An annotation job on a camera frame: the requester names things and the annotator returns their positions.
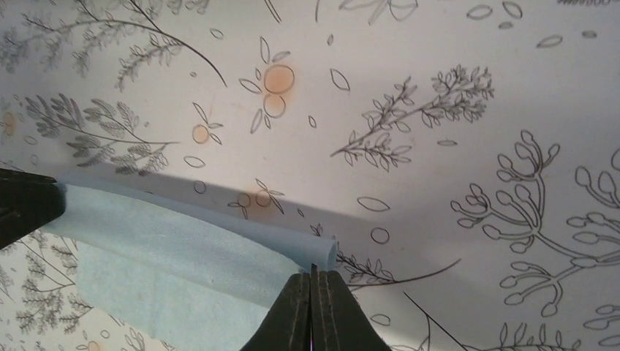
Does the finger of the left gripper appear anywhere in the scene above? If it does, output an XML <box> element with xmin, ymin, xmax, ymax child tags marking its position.
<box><xmin>1</xmin><ymin>169</ymin><xmax>66</xmax><ymax>249</ymax></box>

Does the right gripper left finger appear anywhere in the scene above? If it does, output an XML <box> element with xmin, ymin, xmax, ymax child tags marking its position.
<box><xmin>241</xmin><ymin>273</ymin><xmax>310</xmax><ymax>351</ymax></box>

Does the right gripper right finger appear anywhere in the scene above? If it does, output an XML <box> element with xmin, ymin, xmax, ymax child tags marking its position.
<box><xmin>309</xmin><ymin>265</ymin><xmax>390</xmax><ymax>351</ymax></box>

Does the floral table mat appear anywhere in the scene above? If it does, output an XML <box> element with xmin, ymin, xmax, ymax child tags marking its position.
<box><xmin>1</xmin><ymin>1</ymin><xmax>619</xmax><ymax>350</ymax></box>

